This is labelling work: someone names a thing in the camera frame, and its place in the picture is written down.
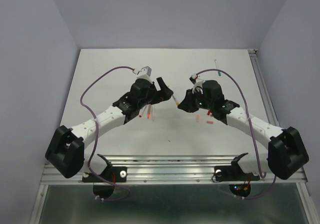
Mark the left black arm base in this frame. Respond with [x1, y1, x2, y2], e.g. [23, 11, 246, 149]
[80, 154, 128, 183]

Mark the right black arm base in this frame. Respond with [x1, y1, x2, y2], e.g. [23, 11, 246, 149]
[211, 153, 260, 183]

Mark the orange highlighter pen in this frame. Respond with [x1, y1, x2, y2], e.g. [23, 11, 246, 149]
[147, 105, 152, 119]

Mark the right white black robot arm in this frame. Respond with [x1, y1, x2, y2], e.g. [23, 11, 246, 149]
[178, 80, 309, 180]

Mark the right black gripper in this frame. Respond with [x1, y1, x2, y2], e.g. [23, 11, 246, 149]
[176, 87, 214, 113]

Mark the red capped marker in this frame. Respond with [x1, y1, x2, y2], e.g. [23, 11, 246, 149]
[139, 106, 147, 118]

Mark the green capped marker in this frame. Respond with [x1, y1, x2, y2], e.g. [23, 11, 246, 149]
[214, 59, 222, 77]

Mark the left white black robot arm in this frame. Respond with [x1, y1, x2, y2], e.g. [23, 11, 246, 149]
[45, 77, 173, 181]

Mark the aluminium rail frame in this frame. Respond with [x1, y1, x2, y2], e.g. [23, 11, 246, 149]
[30, 155, 320, 223]

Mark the right side aluminium rail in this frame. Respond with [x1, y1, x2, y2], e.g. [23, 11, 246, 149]
[248, 50, 279, 126]

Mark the yellow capped marker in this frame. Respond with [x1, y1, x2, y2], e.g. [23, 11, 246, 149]
[168, 85, 180, 106]

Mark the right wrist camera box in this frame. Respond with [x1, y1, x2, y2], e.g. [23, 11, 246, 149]
[189, 73, 204, 94]

